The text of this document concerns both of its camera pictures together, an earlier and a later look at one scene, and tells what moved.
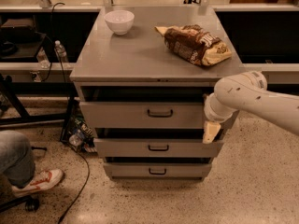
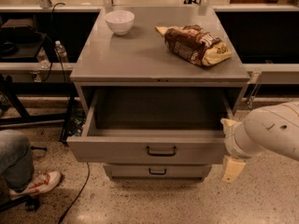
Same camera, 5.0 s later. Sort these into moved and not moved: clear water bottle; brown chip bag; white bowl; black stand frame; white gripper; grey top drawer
Moved: grey top drawer; white gripper
Not moved: clear water bottle; white bowl; black stand frame; brown chip bag
